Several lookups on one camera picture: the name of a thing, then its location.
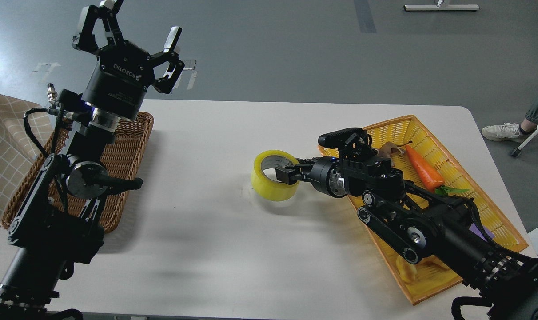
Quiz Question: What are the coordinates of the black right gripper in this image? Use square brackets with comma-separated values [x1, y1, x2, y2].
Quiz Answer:
[275, 156, 340, 198]

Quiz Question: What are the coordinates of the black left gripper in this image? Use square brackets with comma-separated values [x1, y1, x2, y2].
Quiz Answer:
[72, 0, 185, 120]

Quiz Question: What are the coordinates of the yellow tape roll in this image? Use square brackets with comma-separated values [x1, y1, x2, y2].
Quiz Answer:
[250, 150, 299, 202]

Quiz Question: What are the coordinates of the yellow plastic basket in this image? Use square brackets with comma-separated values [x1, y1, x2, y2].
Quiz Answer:
[318, 115, 527, 304]

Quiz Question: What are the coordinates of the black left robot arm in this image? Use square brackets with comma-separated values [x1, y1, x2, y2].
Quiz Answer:
[0, 0, 185, 320]

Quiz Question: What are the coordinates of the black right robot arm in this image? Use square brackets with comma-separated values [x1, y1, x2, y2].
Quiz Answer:
[275, 128, 538, 320]

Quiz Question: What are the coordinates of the brown toy lion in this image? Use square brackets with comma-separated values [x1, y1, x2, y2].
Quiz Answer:
[377, 140, 411, 158]

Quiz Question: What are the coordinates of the brown wicker basket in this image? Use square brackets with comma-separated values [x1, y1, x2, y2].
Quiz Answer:
[0, 112, 154, 233]

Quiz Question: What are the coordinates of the orange toy carrot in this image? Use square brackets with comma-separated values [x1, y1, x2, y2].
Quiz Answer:
[405, 144, 470, 195]

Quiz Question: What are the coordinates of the beige checkered cloth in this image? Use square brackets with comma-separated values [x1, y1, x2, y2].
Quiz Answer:
[0, 94, 40, 227]

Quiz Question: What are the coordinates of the toy croissant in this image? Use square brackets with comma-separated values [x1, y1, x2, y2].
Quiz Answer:
[395, 256, 450, 284]

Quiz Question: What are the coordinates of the purple sponge block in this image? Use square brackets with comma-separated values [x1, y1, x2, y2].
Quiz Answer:
[469, 222, 496, 241]

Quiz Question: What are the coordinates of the white sneaker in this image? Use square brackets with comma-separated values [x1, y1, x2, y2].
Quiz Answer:
[481, 122, 528, 142]

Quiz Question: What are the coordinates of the white metal stand base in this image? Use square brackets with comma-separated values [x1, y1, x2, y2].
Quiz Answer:
[403, 0, 480, 12]

